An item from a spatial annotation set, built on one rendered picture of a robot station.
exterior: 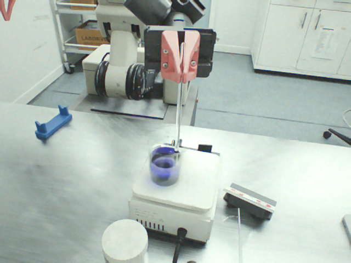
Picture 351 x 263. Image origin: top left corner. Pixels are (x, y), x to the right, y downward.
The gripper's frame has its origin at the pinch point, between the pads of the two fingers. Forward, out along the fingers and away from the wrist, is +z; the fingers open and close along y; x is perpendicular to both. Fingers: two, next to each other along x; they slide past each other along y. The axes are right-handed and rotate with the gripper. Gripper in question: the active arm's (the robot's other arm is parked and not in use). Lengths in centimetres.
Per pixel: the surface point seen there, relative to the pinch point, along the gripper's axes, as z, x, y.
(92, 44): -219, 75, -70
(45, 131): -19.6, 24.2, -29.3
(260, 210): 2.5, 23.0, 14.8
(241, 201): 0.5, 23.0, 11.7
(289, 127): -130, 102, 94
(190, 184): 2.5, 16.5, 2.3
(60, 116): -26.6, 24.8, -28.2
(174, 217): 6.3, 19.5, -0.1
